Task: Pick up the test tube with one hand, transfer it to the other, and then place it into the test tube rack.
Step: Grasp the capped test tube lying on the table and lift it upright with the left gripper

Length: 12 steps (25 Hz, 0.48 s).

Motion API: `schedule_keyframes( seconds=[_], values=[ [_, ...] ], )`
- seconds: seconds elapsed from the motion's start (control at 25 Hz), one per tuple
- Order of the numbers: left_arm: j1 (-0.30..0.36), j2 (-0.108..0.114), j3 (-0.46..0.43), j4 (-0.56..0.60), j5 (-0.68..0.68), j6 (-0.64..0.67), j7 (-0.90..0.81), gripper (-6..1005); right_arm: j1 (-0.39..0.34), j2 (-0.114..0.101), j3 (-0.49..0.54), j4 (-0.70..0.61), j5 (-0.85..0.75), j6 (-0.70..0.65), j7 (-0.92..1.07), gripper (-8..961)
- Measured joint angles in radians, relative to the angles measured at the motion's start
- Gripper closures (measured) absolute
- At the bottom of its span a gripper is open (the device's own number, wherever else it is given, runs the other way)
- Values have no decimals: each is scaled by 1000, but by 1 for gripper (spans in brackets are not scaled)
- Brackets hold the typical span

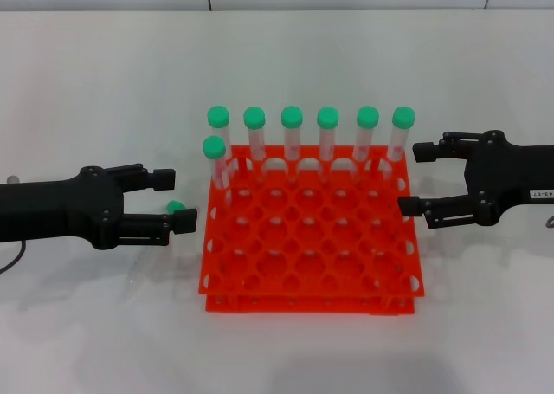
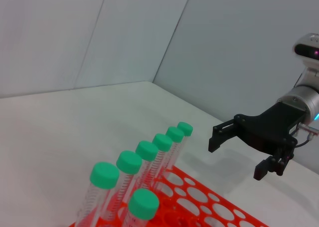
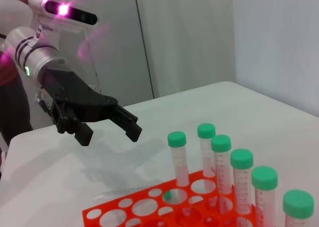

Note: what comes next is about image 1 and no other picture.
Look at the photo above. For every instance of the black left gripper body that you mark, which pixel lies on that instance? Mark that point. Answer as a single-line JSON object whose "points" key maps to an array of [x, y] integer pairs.
{"points": [[65, 210]]}

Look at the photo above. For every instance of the orange test tube rack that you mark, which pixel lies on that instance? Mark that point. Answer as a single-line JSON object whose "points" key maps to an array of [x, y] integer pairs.
{"points": [[311, 291]]}

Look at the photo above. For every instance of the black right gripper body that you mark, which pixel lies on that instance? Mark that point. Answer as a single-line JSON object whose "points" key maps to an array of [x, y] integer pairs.
{"points": [[502, 177]]}

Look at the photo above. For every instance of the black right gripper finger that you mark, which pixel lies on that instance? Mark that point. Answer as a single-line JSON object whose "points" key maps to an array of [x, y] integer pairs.
{"points": [[409, 207], [424, 151]]}

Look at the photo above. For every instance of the green-capped clear test tube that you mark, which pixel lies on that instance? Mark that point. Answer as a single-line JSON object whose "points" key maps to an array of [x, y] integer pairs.
{"points": [[292, 117], [174, 205], [218, 116], [254, 118], [403, 117], [328, 117], [214, 147], [368, 117]]}

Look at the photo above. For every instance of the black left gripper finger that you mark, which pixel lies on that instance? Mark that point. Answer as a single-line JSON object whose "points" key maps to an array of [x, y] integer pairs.
{"points": [[164, 179], [186, 221]]}

